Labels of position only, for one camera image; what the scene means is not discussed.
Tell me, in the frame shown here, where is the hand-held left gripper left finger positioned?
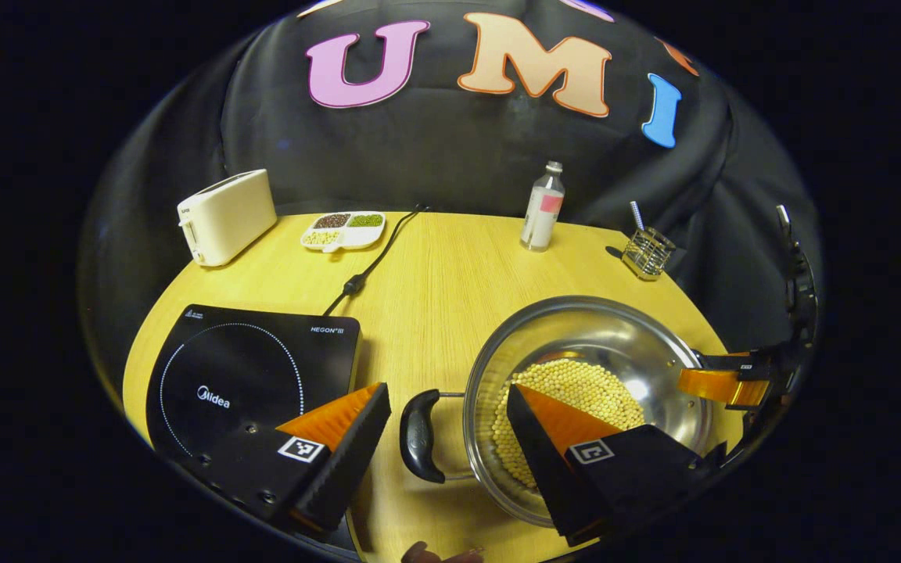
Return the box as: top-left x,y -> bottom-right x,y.
177,382 -> 393,540

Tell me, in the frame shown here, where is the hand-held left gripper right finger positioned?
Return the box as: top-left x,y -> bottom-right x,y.
507,383 -> 725,548

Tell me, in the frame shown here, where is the pile of yellow soybeans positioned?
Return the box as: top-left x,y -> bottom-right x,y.
491,358 -> 647,489

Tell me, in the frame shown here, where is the stainless steel pot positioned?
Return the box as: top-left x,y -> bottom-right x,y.
400,296 -> 713,529

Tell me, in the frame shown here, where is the black induction cooktop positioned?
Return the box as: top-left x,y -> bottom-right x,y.
145,304 -> 363,470

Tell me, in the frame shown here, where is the black tripod stand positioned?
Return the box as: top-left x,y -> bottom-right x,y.
775,205 -> 820,345

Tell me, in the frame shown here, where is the white divided bean dish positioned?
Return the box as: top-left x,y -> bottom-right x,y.
300,211 -> 387,254

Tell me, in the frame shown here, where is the clear bottle pink label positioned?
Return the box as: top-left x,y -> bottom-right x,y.
520,161 -> 566,253

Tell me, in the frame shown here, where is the white toaster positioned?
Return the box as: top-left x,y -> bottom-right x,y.
177,169 -> 278,268

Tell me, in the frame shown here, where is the wire mesh holder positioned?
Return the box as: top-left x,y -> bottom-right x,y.
621,227 -> 677,281

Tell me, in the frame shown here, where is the black power cable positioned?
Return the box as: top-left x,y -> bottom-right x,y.
322,205 -> 429,317

